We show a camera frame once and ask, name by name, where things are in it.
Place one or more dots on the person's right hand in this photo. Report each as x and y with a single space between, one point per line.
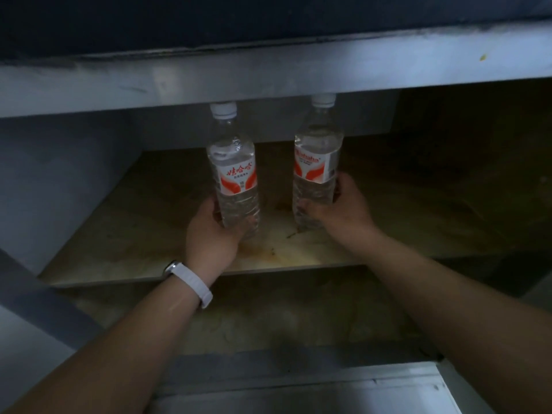
349 215

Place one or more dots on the person's left hand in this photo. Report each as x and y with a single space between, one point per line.
211 245

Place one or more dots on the red-label water bottle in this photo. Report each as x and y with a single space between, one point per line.
233 168
317 159

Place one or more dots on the person's right forearm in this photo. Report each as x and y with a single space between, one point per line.
453 306

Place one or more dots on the person's left forearm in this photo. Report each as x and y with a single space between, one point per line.
108 362

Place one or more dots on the white smartwatch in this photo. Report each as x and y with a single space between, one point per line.
194 284

